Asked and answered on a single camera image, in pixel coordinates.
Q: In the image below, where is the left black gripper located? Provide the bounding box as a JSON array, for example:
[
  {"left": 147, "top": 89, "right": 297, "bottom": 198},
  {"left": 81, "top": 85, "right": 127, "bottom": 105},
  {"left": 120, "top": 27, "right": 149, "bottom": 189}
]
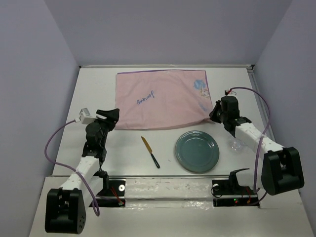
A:
[{"left": 90, "top": 109, "right": 118, "bottom": 148}]

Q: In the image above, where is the clear plastic cup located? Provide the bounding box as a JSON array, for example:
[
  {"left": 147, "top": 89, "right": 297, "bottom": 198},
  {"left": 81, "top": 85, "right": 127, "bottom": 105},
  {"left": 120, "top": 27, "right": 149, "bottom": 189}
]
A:
[{"left": 228, "top": 137, "right": 246, "bottom": 152}]

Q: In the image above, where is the pink cloth placemat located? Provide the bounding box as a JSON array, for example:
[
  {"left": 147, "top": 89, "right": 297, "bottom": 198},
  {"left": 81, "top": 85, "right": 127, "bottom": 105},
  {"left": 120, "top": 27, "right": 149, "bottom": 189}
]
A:
[{"left": 115, "top": 70, "right": 213, "bottom": 130}]

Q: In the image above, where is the teal round plate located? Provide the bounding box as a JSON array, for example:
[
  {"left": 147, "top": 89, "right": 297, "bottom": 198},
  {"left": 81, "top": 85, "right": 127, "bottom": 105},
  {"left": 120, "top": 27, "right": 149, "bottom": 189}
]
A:
[{"left": 175, "top": 130, "right": 220, "bottom": 174}]

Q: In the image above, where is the gold knife black handle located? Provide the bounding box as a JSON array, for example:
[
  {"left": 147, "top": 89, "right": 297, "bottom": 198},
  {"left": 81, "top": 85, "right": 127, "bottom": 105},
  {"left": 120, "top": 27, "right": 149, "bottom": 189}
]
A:
[{"left": 141, "top": 136, "right": 160, "bottom": 169}]

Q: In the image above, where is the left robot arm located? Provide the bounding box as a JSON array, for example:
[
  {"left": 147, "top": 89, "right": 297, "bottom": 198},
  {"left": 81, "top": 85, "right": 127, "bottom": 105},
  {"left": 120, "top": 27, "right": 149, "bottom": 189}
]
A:
[{"left": 44, "top": 108, "right": 119, "bottom": 235}]

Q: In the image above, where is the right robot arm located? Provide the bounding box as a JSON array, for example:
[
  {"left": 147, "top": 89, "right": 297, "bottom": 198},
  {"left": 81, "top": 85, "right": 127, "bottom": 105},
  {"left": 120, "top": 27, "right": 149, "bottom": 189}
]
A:
[{"left": 209, "top": 96, "right": 305, "bottom": 196}]

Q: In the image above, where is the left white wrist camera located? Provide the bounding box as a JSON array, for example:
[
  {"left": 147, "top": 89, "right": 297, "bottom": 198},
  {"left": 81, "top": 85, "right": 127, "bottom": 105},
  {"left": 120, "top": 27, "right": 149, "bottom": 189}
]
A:
[{"left": 74, "top": 108, "right": 96, "bottom": 125}]

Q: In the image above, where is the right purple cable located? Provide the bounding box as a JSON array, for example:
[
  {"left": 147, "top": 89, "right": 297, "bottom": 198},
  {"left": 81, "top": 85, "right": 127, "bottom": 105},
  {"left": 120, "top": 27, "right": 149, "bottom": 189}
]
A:
[{"left": 228, "top": 86, "right": 271, "bottom": 205}]

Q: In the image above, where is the purple cable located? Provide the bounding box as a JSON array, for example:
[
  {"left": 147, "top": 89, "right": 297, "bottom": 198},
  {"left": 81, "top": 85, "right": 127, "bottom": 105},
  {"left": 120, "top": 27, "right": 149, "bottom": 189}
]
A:
[
  {"left": 44, "top": 119, "right": 101, "bottom": 217},
  {"left": 228, "top": 86, "right": 271, "bottom": 205}
]

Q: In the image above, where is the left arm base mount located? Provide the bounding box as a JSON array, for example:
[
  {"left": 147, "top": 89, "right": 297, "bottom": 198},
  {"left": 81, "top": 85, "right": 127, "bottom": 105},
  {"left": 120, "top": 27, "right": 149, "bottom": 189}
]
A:
[{"left": 94, "top": 170, "right": 126, "bottom": 208}]

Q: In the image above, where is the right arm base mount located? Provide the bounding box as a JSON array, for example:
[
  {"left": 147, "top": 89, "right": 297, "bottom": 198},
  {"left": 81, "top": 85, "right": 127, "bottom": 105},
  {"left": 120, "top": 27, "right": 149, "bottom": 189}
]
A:
[{"left": 210, "top": 168, "right": 259, "bottom": 207}]

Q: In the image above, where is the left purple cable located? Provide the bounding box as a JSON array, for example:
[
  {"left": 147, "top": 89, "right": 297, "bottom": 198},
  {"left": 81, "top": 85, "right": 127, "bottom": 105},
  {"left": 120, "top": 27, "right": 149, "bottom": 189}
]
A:
[{"left": 44, "top": 119, "right": 101, "bottom": 217}]

